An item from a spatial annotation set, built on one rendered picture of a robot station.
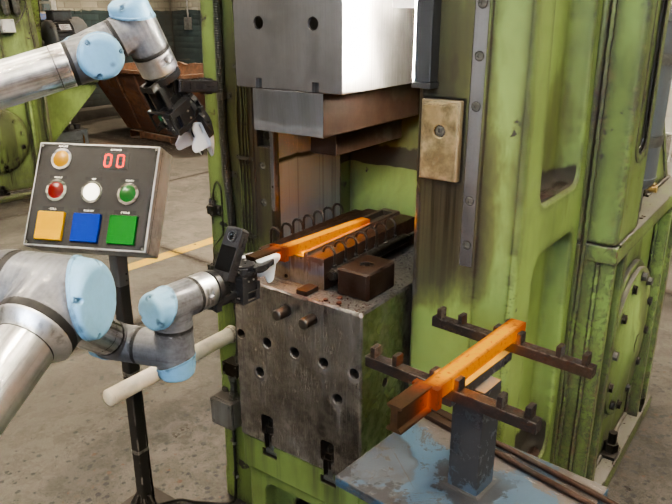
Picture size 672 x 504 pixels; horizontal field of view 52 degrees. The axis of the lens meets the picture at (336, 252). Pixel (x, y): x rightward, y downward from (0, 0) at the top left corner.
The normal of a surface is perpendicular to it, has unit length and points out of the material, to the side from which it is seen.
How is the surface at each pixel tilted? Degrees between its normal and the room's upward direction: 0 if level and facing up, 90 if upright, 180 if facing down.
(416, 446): 0
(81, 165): 60
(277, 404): 90
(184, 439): 0
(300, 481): 90
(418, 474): 0
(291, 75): 90
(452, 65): 90
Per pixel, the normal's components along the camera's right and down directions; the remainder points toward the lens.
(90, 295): 0.99, 0.00
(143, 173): -0.16, -0.18
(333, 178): 0.81, 0.20
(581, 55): -0.48, 0.29
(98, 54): 0.41, 0.31
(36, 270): -0.16, -0.71
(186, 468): 0.00, -0.94
